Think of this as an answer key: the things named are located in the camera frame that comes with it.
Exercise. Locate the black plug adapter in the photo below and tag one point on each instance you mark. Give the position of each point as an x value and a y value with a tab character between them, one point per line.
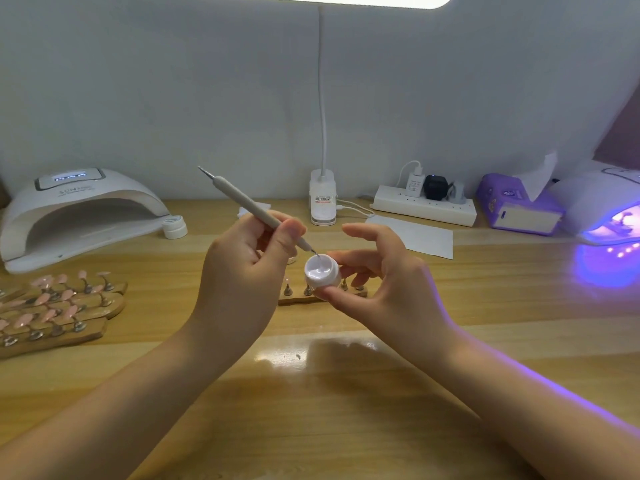
436	188

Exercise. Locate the small closed white jar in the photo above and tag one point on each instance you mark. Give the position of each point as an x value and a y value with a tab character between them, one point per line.
175	228

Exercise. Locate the grey plug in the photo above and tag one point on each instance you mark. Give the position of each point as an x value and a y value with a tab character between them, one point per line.
458	193

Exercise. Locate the grey dotting pen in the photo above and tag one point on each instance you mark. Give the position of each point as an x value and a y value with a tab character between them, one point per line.
235	195

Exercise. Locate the stack of white cotton pads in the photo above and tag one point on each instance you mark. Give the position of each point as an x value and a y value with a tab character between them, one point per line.
252	209

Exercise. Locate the white gel jar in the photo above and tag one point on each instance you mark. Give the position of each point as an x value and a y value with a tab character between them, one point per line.
322	270

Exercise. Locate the white charger plug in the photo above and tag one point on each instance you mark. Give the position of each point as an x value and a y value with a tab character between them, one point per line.
415	185

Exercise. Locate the wooden nail holder strip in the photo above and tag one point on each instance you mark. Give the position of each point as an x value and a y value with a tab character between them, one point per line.
295	299

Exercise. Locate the brown wooden board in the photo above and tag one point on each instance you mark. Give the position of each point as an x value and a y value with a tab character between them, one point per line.
622	135

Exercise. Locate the person's right hand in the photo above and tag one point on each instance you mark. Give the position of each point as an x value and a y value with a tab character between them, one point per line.
400	295

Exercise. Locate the white nail lamp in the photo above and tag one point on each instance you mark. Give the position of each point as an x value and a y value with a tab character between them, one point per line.
595	195
75	207

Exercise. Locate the white power strip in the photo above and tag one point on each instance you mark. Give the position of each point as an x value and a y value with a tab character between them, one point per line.
425	206

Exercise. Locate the purple tissue box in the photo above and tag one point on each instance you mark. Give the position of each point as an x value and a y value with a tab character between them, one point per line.
500	203

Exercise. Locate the person's left forearm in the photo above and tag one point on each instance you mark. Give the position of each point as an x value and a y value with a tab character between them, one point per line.
100	420

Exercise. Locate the white paper sheet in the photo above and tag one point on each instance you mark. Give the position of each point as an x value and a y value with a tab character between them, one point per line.
420	238

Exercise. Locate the white tissue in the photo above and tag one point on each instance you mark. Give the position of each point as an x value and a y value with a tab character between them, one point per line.
537	175

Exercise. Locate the person's right forearm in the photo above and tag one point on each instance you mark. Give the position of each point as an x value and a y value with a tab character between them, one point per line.
540	415

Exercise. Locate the wooden stands with pink nails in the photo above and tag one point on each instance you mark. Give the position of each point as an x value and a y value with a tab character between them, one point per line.
55	315

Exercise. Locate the white desk lamp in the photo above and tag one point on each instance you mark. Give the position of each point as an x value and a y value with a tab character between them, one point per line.
323	200

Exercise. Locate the person's left hand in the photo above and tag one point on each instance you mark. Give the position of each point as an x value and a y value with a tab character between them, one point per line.
240	290

